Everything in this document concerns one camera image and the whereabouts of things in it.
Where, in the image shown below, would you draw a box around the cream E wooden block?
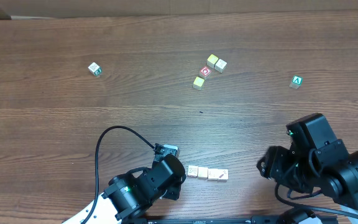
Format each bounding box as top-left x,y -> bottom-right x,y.
187,165 -> 199,177

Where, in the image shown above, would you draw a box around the yellow top wooden block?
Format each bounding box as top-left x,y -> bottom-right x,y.
206,54 -> 219,68

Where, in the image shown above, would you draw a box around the green letter wooden block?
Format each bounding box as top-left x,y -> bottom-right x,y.
88,62 -> 102,77

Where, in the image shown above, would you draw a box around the yellow G wooden block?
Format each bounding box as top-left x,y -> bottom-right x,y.
197,167 -> 208,179

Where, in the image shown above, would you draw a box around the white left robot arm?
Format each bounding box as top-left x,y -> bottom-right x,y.
65,144 -> 186,224

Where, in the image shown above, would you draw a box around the yellow crayon wooden block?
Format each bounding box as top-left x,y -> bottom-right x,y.
218,169 -> 229,181

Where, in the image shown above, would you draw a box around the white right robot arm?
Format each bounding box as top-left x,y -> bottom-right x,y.
256,113 -> 358,223

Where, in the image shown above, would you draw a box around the pale yellow wooden block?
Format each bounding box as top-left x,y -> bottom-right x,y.
193,77 -> 205,90

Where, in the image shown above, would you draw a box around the green A wooden block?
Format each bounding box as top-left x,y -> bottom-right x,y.
289,75 -> 303,89

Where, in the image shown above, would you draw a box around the red top wooden block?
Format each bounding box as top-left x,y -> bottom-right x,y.
199,66 -> 212,80

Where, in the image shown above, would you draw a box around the plain cream wooden block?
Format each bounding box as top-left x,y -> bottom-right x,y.
214,58 -> 227,73

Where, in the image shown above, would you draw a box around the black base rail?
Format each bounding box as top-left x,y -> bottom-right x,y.
129,215 -> 338,224

